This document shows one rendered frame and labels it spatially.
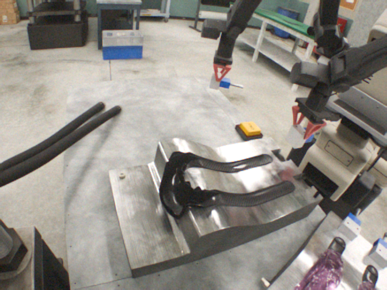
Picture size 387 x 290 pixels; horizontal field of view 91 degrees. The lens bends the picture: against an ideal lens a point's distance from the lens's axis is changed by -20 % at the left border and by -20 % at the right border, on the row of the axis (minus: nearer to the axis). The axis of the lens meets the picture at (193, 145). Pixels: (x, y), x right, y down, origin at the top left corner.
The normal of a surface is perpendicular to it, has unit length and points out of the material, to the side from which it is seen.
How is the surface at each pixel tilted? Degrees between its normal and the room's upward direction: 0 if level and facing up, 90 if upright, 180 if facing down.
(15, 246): 0
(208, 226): 7
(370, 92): 98
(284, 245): 0
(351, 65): 81
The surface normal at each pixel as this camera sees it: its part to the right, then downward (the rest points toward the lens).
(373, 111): -0.78, 0.30
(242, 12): -0.11, 0.92
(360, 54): -0.95, -0.20
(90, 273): 0.16, -0.75
